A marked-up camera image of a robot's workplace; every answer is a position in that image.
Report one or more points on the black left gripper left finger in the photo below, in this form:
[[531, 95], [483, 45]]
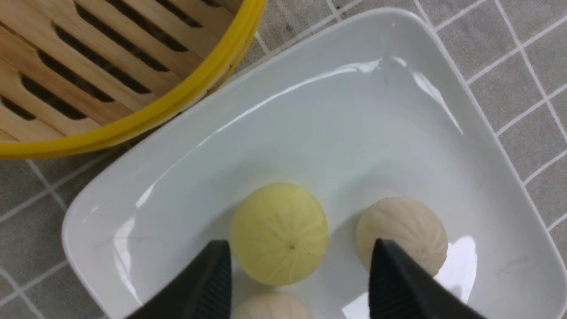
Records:
[[203, 290]]

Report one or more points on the white square plate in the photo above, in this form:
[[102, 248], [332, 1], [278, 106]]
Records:
[[370, 107]]

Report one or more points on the white steamed bun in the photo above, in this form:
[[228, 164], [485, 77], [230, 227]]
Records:
[[415, 227], [272, 305]]

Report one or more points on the bamboo steamer basket yellow rim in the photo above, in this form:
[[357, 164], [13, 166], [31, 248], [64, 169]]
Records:
[[81, 75]]

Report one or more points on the yellow steamed bun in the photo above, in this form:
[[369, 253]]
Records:
[[279, 234]]

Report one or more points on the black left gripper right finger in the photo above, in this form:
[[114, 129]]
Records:
[[401, 289]]

